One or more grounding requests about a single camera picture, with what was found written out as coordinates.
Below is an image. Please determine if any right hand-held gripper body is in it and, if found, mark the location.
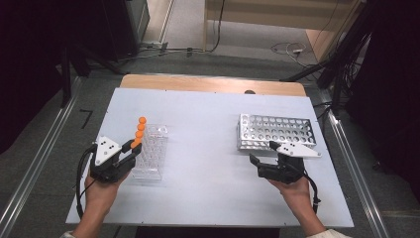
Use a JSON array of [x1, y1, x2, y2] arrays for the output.
[[258, 142, 322, 185]]

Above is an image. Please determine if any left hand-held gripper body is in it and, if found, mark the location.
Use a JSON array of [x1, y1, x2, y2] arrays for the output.
[[89, 135, 137, 183]]

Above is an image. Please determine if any perforated metal tube rack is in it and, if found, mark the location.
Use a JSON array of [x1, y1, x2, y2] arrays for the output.
[[236, 113, 317, 153]]

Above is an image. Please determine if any clear plastic tube rack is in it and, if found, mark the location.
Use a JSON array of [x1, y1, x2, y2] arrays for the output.
[[132, 123, 169, 182]]

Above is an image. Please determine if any person's left hand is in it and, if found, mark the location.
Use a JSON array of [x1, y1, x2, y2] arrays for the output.
[[83, 173, 129, 216]]

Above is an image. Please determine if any person's right hand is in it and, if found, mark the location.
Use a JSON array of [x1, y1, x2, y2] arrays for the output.
[[268, 177, 313, 217]]

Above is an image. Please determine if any person's cream right sleeve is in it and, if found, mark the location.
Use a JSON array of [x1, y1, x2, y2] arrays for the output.
[[305, 228, 353, 238]]

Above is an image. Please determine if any white board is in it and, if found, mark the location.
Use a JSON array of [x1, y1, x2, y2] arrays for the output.
[[65, 87, 355, 228]]

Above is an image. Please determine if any black metal stand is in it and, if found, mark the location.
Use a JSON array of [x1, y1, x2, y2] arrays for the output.
[[58, 43, 127, 108]]

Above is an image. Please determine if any wooden table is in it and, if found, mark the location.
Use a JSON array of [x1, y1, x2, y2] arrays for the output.
[[119, 73, 307, 97]]

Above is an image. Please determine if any black tripod stand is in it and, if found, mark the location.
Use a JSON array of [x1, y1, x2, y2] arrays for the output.
[[280, 0, 377, 117]]

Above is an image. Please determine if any black cabinet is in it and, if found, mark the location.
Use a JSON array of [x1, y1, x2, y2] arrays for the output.
[[98, 0, 151, 62]]

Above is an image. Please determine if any dark curtain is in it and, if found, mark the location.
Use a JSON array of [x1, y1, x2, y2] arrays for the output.
[[0, 0, 110, 155], [345, 0, 420, 199]]

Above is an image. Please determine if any light wooden furniture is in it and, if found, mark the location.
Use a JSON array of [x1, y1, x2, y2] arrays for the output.
[[202, 0, 368, 62]]

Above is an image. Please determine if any left hand-held gripper black cable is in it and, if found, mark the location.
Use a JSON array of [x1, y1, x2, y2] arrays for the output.
[[75, 145, 98, 219]]

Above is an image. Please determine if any hand-held gripper black cable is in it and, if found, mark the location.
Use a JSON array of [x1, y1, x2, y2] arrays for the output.
[[75, 145, 98, 219], [301, 170, 322, 214]]

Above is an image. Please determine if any right hand-held gripper black cable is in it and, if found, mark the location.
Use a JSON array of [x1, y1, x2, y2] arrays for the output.
[[301, 170, 322, 214]]

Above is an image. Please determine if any aluminium floor rail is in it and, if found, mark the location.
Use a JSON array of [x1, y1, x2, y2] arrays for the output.
[[0, 76, 83, 237], [316, 88, 392, 238]]

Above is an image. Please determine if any white coiled cable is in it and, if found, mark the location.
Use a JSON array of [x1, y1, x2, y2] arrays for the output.
[[270, 42, 310, 67]]

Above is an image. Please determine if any black cable bundle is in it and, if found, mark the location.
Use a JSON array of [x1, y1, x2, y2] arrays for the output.
[[340, 33, 370, 97]]

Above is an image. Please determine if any black hanging cable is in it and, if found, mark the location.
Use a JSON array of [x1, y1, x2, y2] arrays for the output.
[[201, 0, 227, 54]]

